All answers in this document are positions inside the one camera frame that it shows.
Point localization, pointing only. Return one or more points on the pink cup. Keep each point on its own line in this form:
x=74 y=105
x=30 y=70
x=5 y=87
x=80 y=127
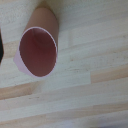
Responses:
x=38 y=53

